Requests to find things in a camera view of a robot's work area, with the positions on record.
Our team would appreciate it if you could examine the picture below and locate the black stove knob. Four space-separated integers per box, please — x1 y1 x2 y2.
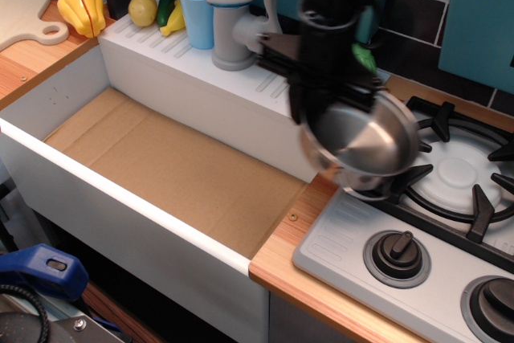
460 276 513 342
363 230 431 289

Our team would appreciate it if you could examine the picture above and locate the yellow toy bell pepper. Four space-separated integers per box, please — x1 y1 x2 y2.
57 0 106 39

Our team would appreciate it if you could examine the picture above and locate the grey toy faucet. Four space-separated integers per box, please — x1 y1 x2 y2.
207 0 282 71

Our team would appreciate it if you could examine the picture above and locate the teal box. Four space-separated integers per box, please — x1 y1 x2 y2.
439 0 513 94

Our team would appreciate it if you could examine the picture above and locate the blue plastic cup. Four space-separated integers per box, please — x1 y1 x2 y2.
180 0 214 50

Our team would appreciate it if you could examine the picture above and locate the stainless steel pot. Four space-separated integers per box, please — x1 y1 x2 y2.
300 92 419 201

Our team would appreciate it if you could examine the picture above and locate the black left stove knob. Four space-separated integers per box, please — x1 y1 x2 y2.
363 230 431 289

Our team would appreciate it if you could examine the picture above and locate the brown cardboard sheet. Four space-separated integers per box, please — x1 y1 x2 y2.
46 88 305 259

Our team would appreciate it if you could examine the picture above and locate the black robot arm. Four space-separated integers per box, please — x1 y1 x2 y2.
259 0 383 123

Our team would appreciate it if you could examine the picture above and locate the blue clamp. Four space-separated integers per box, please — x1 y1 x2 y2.
1 243 89 302

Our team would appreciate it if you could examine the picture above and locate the black braided cable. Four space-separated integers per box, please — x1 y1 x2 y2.
0 284 51 343

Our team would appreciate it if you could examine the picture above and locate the white toy sink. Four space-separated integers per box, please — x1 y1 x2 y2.
1 18 316 342

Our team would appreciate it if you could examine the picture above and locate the yellow toy potato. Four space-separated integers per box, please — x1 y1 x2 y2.
128 0 157 27

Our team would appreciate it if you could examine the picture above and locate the black burner grate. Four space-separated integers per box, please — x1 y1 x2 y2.
372 96 513 272

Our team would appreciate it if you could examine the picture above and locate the black right stove knob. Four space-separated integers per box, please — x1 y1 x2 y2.
460 276 513 342

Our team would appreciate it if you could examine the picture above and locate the white cutting board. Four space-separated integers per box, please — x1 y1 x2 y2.
1 0 69 51

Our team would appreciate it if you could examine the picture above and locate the grey toy stove top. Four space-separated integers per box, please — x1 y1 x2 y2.
292 96 514 343

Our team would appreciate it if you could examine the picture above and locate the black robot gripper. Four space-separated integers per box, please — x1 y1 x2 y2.
259 10 382 125

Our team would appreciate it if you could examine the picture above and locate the grey metal bracket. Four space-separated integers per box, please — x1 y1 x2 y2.
48 316 133 343

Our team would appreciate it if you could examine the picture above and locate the green toy cabbage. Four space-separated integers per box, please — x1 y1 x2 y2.
352 43 377 75

